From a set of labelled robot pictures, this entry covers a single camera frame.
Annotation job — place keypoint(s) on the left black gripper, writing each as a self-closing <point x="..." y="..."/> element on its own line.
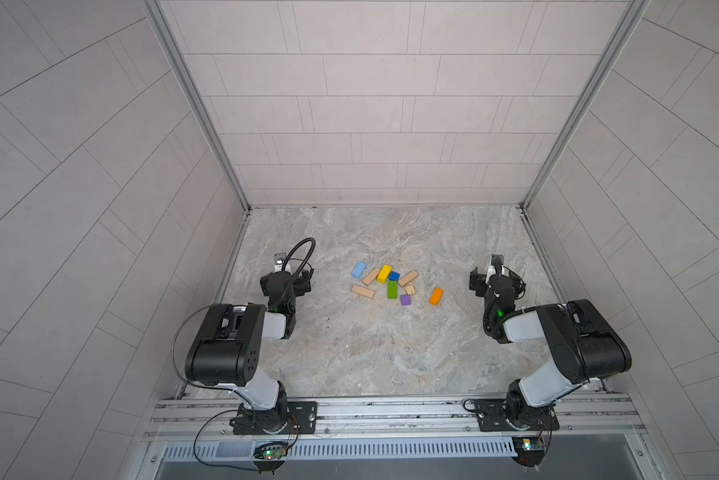
<point x="284" y="284"/>

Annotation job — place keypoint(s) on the orange wood block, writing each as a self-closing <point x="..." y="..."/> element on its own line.
<point x="436" y="296"/>

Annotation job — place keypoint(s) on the green wood block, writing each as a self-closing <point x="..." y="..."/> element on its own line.
<point x="392" y="289"/>

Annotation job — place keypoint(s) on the yellow wood block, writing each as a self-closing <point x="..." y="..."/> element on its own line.
<point x="383" y="276"/>

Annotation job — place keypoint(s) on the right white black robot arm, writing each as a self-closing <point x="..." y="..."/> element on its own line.
<point x="583" y="347"/>

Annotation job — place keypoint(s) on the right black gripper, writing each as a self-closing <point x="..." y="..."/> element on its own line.
<point x="491" y="285"/>

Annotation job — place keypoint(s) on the natural wood block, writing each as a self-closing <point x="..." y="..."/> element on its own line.
<point x="408" y="278"/>
<point x="363" y="291"/>
<point x="372" y="276"/>

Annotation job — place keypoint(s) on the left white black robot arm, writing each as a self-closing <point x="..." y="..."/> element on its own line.
<point x="226" y="350"/>

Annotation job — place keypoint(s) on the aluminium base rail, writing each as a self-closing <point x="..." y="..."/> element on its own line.
<point x="395" y="417"/>

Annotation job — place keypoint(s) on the light blue wood block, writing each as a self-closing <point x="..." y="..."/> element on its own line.
<point x="359" y="269"/>

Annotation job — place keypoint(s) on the right circuit board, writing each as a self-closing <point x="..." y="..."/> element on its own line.
<point x="530" y="451"/>

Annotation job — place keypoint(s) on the left green circuit board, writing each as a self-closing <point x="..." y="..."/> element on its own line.
<point x="271" y="451"/>

